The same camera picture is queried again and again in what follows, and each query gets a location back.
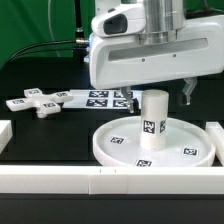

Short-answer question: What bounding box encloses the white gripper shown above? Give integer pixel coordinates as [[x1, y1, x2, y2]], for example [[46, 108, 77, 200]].
[[89, 15, 224, 113]]

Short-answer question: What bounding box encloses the white round table top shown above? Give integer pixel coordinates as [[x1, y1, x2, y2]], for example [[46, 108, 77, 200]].
[[93, 116, 216, 167]]

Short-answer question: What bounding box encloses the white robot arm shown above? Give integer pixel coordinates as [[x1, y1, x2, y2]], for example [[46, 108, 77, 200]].
[[89, 0, 224, 112]]

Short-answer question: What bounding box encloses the white right fence block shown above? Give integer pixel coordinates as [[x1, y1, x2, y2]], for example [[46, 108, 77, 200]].
[[206, 122, 224, 167]]

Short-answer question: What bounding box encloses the white fence block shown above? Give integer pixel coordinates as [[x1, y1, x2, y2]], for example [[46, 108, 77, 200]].
[[0, 120, 13, 154], [206, 122, 224, 167]]

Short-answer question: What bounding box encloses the white marker sheet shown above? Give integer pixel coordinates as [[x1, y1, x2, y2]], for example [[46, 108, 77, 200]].
[[62, 88, 144, 111]]

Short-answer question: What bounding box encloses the black vertical pole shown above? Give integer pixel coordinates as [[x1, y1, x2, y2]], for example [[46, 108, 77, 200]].
[[74, 0, 84, 38]]

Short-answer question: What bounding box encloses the white cross-shaped table base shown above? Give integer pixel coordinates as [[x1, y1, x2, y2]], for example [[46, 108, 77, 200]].
[[6, 88, 73, 118]]

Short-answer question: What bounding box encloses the white left fence block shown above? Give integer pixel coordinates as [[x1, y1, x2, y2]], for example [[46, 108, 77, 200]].
[[0, 120, 13, 154]]

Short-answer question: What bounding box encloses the thin white cable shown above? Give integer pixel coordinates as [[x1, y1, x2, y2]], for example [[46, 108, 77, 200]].
[[47, 0, 62, 58]]

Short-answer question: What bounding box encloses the black cable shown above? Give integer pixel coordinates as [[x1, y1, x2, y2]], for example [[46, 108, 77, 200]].
[[6, 38, 90, 64]]

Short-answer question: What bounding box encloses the white front fence rail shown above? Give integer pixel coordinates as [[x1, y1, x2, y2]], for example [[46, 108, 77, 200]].
[[0, 165, 224, 195]]

